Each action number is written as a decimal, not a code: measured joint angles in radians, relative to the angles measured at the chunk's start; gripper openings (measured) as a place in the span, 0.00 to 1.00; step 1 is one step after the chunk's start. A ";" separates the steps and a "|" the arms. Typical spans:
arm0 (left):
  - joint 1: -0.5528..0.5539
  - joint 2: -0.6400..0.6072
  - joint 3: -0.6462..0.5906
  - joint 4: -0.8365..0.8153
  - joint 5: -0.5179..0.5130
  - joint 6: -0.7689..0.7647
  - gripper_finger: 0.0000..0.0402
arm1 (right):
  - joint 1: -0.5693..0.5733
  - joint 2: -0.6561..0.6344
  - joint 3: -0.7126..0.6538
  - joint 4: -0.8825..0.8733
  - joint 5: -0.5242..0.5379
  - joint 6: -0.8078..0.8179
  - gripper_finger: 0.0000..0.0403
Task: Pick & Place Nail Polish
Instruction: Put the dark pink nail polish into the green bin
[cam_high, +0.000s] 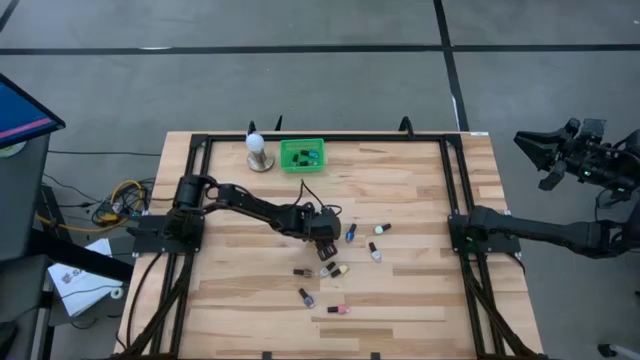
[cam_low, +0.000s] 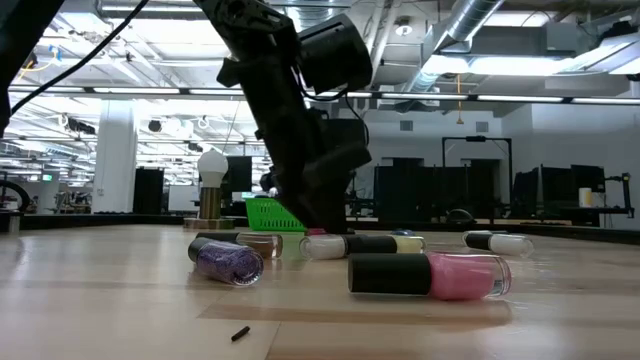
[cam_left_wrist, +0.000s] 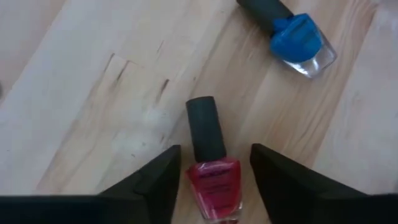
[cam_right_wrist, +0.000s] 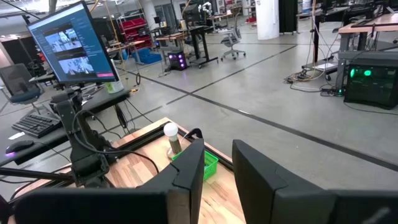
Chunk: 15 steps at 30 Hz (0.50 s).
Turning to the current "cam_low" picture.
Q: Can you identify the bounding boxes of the green plastic mesh basket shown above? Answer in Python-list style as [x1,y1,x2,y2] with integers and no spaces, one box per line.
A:
[244,197,307,233]

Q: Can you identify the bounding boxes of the purple glitter nail polish bottle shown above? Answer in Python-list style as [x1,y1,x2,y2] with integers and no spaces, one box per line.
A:
[187,236,265,287]

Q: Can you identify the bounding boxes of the white bulb brass lamp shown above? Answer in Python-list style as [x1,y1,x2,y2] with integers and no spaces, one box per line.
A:
[182,148,236,230]

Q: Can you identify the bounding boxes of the black cabinet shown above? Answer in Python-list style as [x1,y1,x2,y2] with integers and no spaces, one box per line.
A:
[132,167,165,215]

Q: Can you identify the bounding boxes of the dark workstation with monitors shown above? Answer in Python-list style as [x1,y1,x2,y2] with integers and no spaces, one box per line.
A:
[510,163,607,216]

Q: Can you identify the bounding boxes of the pale yellow nail polish bottle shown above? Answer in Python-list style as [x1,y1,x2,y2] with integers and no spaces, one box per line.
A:
[344,234,428,255]

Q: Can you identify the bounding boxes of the white square column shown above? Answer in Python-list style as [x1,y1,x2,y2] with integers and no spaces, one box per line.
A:
[92,99,139,215]

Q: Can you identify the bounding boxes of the silver ventilation duct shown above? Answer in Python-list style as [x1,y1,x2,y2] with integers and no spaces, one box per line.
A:
[399,0,506,96]

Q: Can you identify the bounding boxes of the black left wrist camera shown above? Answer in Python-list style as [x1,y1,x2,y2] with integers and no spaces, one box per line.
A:
[309,107,374,194]

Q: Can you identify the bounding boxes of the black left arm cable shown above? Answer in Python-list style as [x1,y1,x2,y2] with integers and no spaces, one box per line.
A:
[8,0,151,116]

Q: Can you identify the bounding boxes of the black monitor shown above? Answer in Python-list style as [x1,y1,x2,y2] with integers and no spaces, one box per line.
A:
[222,155,254,201]

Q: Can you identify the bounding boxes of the black metal gantry frame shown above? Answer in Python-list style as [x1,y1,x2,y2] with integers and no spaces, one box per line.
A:
[441,135,514,221]

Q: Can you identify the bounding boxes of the brown nail polish bottle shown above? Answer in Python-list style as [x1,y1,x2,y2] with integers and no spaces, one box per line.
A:
[195,231,284,260]

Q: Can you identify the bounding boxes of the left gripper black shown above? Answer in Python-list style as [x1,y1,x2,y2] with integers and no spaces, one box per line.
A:
[217,52,351,235]

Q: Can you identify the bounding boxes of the white nail polish bottle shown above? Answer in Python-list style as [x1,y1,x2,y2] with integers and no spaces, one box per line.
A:
[462,230,535,259]
[298,233,351,261]

